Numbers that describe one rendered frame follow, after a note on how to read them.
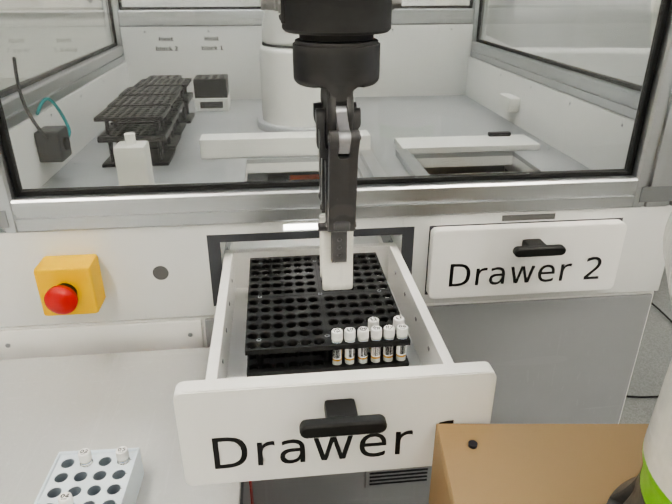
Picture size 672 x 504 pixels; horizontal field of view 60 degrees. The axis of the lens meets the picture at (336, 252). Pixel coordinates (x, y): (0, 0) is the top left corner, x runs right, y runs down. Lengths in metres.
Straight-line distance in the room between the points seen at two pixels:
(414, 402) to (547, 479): 0.13
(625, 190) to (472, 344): 0.32
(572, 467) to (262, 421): 0.27
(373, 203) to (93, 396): 0.45
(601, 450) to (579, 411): 0.55
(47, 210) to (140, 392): 0.27
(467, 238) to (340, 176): 0.39
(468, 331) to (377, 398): 0.43
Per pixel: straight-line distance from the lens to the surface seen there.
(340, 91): 0.49
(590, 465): 0.58
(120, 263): 0.86
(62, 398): 0.85
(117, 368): 0.88
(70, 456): 0.71
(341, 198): 0.50
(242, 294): 0.85
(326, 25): 0.48
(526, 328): 0.98
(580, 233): 0.91
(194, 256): 0.84
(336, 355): 0.63
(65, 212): 0.84
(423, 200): 0.83
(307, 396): 0.53
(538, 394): 1.08
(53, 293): 0.82
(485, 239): 0.86
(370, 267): 0.78
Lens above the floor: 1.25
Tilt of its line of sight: 25 degrees down
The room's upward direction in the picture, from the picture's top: straight up
